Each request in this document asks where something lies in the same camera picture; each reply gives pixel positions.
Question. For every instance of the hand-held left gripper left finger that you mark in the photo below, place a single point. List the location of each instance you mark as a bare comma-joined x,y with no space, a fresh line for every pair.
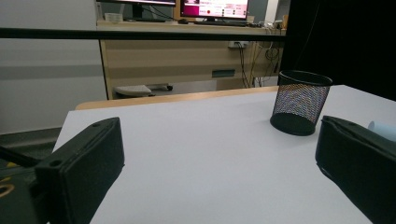
84,161

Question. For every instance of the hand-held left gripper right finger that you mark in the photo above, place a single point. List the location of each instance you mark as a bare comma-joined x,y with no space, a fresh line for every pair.
358,161

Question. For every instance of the light blue hair brush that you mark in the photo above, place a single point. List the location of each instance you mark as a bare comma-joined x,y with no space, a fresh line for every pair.
384,130

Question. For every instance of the black mesh pen holder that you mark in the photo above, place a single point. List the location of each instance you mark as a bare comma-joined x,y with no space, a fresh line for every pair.
299,102

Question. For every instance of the office chair base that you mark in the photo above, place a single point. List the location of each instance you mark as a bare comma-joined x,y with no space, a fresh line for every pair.
132,90

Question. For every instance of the white partition panel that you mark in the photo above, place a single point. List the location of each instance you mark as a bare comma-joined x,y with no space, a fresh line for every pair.
46,77

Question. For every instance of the black curtain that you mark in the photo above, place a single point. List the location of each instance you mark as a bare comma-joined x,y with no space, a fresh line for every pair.
348,40

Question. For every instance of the wooden office desk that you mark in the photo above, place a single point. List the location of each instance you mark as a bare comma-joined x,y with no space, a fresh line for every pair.
162,59

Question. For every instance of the clear plastic box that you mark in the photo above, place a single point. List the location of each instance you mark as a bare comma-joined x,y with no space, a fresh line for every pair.
113,17

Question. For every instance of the dark computer monitor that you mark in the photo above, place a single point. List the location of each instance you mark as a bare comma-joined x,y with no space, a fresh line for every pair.
137,11

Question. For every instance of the white power strip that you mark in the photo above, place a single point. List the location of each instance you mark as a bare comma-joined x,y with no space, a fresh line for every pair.
238,44

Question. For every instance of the black computer mouse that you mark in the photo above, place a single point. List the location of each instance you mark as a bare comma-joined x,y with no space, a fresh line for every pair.
183,21

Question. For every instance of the black keyboard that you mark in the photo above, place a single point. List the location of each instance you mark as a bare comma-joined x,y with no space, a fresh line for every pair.
221,23

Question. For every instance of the monitor with pink screen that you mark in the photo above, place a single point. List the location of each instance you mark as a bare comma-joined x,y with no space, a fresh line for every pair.
214,7

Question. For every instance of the black horizontal frame bar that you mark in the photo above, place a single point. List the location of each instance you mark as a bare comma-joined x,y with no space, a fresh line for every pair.
124,34

